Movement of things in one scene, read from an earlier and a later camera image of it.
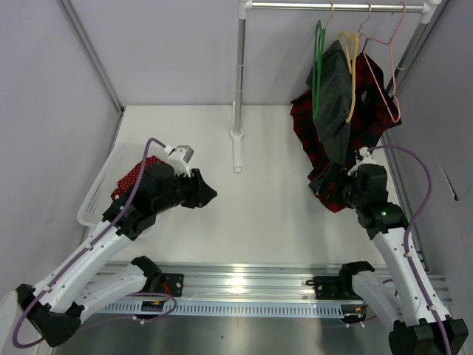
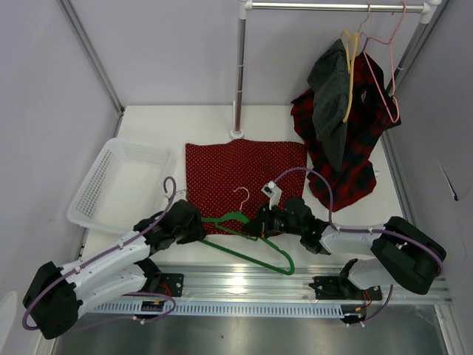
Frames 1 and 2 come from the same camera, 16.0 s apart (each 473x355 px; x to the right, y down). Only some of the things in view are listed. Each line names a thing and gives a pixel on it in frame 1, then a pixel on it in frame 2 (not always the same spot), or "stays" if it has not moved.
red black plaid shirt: (374, 110) stays
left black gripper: (202, 193) -> (197, 231)
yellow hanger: (351, 42) stays
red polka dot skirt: (129, 180) -> (228, 177)
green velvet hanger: (318, 69) -> (241, 214)
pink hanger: (392, 64) stays
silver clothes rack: (427, 11) stays
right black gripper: (333, 173) -> (261, 222)
